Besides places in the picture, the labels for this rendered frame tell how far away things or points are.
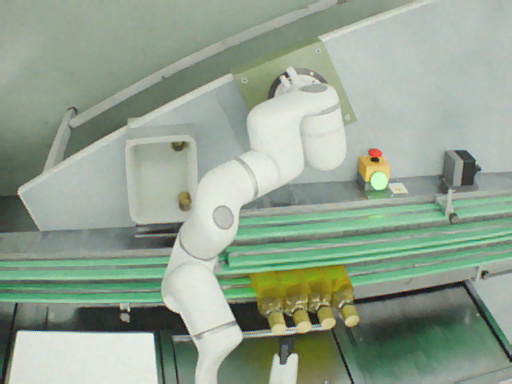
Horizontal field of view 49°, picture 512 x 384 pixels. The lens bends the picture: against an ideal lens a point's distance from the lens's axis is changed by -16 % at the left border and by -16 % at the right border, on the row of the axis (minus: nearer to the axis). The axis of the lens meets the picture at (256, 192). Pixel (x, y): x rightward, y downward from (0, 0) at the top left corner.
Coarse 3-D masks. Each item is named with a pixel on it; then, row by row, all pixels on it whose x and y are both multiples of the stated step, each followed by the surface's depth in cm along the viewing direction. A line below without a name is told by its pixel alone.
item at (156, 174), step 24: (144, 144) 159; (168, 144) 160; (192, 144) 154; (144, 168) 162; (168, 168) 163; (192, 168) 157; (144, 192) 165; (168, 192) 166; (192, 192) 160; (144, 216) 162; (168, 216) 162
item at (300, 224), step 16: (384, 208) 164; (400, 208) 164; (416, 208) 163; (432, 208) 164; (464, 208) 164; (480, 208) 163; (496, 208) 163; (240, 224) 157; (256, 224) 157; (272, 224) 157; (288, 224) 157; (304, 224) 157; (320, 224) 157; (336, 224) 156; (352, 224) 156; (368, 224) 156; (384, 224) 157
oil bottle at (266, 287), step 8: (256, 272) 157; (264, 272) 157; (272, 272) 157; (256, 280) 154; (264, 280) 154; (272, 280) 154; (256, 288) 152; (264, 288) 151; (272, 288) 151; (280, 288) 151; (256, 296) 153; (264, 296) 148; (272, 296) 148; (280, 296) 148; (264, 304) 147; (272, 304) 147; (280, 304) 147; (264, 312) 147; (280, 312) 148
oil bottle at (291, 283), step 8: (280, 272) 158; (288, 272) 158; (296, 272) 158; (280, 280) 155; (288, 280) 155; (296, 280) 155; (288, 288) 152; (296, 288) 151; (304, 288) 151; (288, 296) 149; (296, 296) 149; (304, 296) 149; (288, 304) 148; (296, 304) 148; (304, 304) 148; (288, 312) 149
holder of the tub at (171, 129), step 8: (128, 128) 159; (136, 128) 158; (144, 128) 158; (152, 128) 158; (160, 128) 158; (168, 128) 158; (176, 128) 158; (184, 128) 158; (192, 128) 157; (128, 136) 154; (136, 136) 154; (144, 136) 153; (152, 136) 153; (160, 136) 153; (144, 224) 170; (152, 224) 171; (160, 224) 171; (168, 224) 171; (176, 224) 171; (136, 232) 167; (144, 232) 167; (152, 232) 167; (160, 232) 167; (168, 232) 167; (176, 232) 167
